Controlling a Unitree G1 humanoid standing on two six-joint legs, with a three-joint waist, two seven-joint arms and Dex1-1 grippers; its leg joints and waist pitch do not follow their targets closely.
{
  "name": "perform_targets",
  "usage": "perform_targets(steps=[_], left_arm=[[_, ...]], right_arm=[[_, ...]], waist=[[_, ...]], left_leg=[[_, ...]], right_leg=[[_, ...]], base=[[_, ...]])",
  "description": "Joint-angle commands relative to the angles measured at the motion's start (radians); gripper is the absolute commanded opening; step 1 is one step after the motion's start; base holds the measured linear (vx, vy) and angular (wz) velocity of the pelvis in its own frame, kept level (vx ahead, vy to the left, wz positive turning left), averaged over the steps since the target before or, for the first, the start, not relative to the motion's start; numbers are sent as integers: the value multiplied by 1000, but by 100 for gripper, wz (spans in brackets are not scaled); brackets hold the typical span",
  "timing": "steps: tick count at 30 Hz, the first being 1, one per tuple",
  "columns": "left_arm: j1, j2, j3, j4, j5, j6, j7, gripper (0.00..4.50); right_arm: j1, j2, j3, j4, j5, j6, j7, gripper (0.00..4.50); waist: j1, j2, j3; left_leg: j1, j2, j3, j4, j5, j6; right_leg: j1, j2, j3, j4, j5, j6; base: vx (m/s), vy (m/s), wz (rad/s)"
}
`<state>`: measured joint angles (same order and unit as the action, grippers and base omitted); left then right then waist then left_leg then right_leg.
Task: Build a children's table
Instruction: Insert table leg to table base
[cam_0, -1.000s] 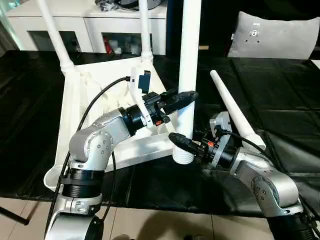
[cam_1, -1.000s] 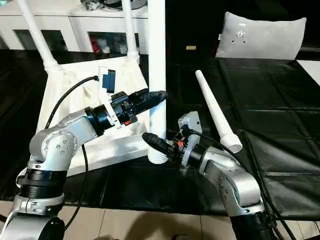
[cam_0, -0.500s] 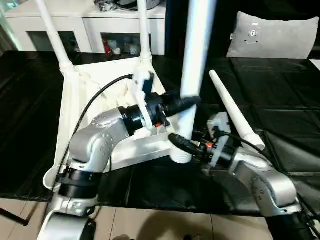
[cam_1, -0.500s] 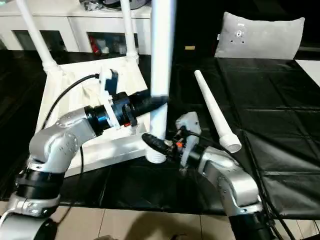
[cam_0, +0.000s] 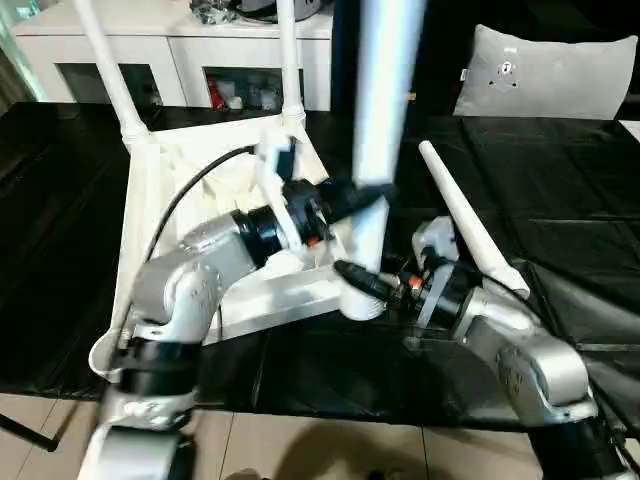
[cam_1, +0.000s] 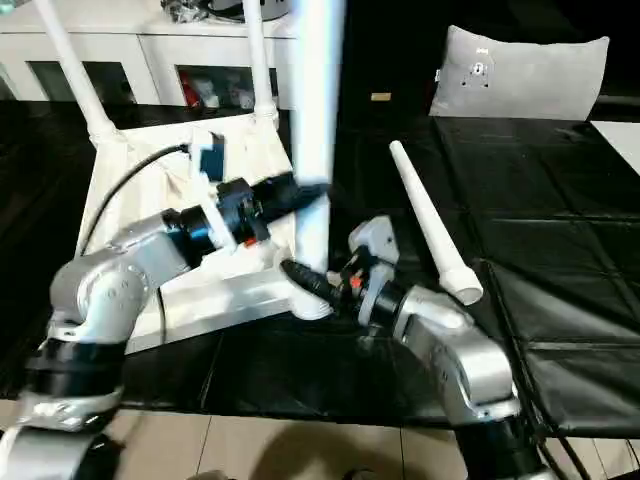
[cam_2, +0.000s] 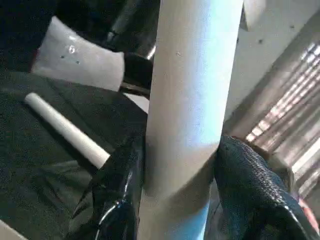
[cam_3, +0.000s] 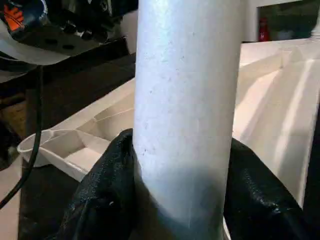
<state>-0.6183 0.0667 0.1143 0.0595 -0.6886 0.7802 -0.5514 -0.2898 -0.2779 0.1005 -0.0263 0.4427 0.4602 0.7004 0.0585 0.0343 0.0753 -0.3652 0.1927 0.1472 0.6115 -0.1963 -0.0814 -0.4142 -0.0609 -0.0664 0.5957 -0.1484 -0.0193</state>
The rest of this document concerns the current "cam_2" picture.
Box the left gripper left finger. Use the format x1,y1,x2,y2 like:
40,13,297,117
65,132,147,240

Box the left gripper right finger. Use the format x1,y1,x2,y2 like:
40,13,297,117
204,135,320,240

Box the white plastic table leg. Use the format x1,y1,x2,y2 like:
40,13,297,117
24,92,111,169
136,0,245,240

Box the black work mat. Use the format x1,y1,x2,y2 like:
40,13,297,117
0,70,151,240

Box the white flat sheet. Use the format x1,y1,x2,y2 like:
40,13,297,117
120,91,151,115

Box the striped window blind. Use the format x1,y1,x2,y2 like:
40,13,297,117
220,10,320,201

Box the grey cushion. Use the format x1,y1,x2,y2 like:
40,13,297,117
31,16,126,93

